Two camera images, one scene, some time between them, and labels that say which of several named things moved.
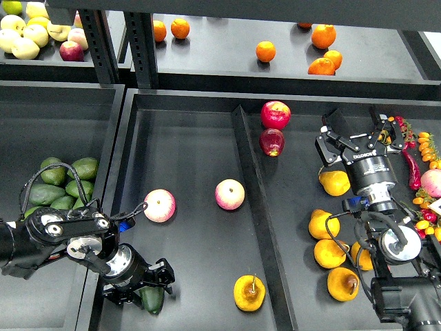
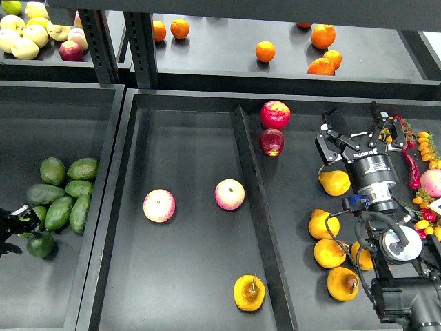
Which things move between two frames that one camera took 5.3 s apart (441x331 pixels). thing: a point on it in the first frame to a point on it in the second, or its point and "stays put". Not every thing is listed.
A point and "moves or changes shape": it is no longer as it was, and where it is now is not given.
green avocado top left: (55, 176) stays put
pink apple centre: (229, 194) stays put
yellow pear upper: (335, 183) stays put
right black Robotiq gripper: (370, 172) stays put
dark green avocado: (152, 298) moves or changes shape
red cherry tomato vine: (408, 134) stays put
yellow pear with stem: (249, 292) stays put
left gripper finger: (161, 274) to (33, 225)
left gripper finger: (118, 294) to (7, 247)
